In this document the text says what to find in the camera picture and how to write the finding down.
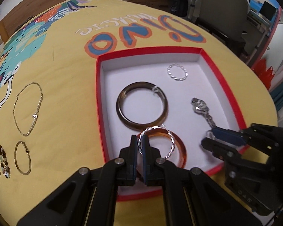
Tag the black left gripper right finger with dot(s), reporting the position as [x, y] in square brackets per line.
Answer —
[191, 197]

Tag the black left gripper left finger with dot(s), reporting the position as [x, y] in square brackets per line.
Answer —
[88, 197]

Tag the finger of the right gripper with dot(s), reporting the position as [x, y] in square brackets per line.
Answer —
[226, 136]
[222, 151]

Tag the twisted silver bangle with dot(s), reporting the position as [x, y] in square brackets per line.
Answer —
[156, 128]

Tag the red white jewelry box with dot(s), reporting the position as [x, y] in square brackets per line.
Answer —
[183, 73]

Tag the amber orange bangle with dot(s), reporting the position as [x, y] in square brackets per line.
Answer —
[178, 145]

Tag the red bag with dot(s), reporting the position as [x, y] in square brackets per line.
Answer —
[263, 73]

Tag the dark brown bangle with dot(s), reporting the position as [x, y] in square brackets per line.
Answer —
[142, 104]

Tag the thin gold bangle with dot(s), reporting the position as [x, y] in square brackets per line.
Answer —
[20, 151]

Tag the yellow dinosaur bedspread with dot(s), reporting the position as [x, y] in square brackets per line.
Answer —
[48, 91]

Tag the desk with clutter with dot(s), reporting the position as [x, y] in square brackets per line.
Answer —
[260, 21]

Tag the grey office chair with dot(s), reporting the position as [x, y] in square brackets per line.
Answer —
[225, 18]

